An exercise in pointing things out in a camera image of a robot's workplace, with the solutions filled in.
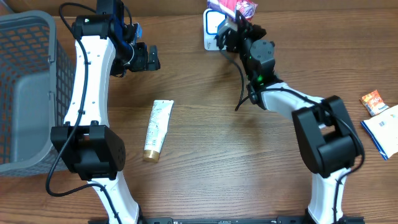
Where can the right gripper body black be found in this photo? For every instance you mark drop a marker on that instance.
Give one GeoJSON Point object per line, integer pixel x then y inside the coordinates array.
{"type": "Point", "coordinates": [239, 43]}

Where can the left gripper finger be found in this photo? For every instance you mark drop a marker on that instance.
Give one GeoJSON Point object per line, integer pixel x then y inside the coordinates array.
{"type": "Point", "coordinates": [153, 55]}
{"type": "Point", "coordinates": [153, 65]}

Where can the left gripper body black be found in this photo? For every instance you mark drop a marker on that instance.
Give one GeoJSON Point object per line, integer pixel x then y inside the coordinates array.
{"type": "Point", "coordinates": [140, 59]}

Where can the red purple tissue pack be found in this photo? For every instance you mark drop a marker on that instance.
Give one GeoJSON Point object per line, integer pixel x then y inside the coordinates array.
{"type": "Point", "coordinates": [247, 8]}

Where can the white tube gold cap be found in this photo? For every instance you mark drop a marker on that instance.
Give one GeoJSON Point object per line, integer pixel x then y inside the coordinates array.
{"type": "Point", "coordinates": [157, 129]}

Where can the orange white sticker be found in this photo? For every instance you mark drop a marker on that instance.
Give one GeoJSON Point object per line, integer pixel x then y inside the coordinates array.
{"type": "Point", "coordinates": [374, 103]}

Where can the orange cream snack bag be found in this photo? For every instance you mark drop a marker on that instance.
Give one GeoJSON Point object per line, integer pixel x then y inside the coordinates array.
{"type": "Point", "coordinates": [382, 129]}

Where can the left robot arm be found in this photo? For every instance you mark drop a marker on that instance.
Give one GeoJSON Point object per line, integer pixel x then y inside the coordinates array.
{"type": "Point", "coordinates": [106, 46]}

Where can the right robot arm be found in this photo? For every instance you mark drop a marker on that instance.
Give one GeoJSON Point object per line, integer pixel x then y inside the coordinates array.
{"type": "Point", "coordinates": [327, 140]}

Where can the white barcode scanner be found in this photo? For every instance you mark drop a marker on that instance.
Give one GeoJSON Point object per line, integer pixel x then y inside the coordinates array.
{"type": "Point", "coordinates": [211, 20]}

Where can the dark grey plastic basket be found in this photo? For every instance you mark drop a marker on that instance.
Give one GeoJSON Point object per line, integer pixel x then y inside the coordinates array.
{"type": "Point", "coordinates": [37, 79]}

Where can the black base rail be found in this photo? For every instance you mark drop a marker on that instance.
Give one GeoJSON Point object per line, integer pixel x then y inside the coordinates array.
{"type": "Point", "coordinates": [278, 220]}

